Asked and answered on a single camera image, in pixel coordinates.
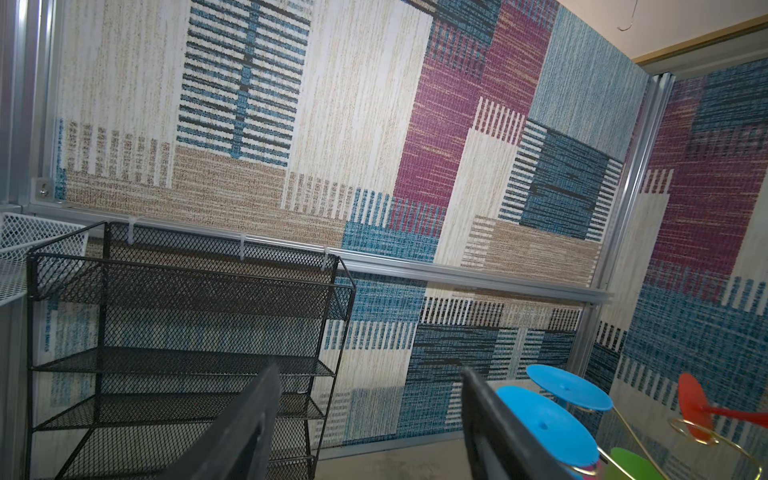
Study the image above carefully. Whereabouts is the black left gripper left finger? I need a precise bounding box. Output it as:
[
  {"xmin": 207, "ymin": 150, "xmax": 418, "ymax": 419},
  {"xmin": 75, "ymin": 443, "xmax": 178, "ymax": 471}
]
[{"xmin": 160, "ymin": 364, "xmax": 282, "ymax": 479}]

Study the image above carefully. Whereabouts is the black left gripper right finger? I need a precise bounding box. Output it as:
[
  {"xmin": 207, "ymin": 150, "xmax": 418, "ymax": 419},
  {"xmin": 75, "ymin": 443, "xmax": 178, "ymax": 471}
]
[{"xmin": 461, "ymin": 368, "xmax": 574, "ymax": 479}]

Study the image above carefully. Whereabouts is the blue wine glass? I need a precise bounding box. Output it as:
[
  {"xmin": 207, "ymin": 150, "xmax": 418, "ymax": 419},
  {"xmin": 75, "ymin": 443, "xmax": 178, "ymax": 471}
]
[
  {"xmin": 526, "ymin": 364, "xmax": 614, "ymax": 412},
  {"xmin": 496, "ymin": 386, "xmax": 600, "ymax": 471}
]

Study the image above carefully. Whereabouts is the green wine glass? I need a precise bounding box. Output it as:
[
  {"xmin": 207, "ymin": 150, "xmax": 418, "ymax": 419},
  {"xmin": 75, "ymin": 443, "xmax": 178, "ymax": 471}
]
[{"xmin": 603, "ymin": 447, "xmax": 663, "ymax": 480}]

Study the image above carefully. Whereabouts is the red wine glass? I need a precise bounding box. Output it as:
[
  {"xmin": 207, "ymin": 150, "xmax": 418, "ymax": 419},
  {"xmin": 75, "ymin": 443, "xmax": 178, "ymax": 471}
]
[{"xmin": 677, "ymin": 373, "xmax": 767, "ymax": 443}]

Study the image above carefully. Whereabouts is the black mesh shelf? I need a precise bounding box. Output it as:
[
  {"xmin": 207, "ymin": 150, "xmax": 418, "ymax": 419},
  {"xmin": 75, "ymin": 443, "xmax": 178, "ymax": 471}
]
[{"xmin": 22, "ymin": 221, "xmax": 357, "ymax": 479}]

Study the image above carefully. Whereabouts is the gold wire glass rack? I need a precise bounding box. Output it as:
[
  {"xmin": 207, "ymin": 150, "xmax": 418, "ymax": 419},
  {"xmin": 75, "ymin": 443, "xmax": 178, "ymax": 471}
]
[{"xmin": 563, "ymin": 404, "xmax": 764, "ymax": 480}]

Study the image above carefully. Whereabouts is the white wire basket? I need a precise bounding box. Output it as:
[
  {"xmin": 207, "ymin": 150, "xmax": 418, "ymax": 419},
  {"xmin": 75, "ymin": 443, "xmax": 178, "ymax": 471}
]
[{"xmin": 1, "ymin": 212, "xmax": 89, "ymax": 306}]

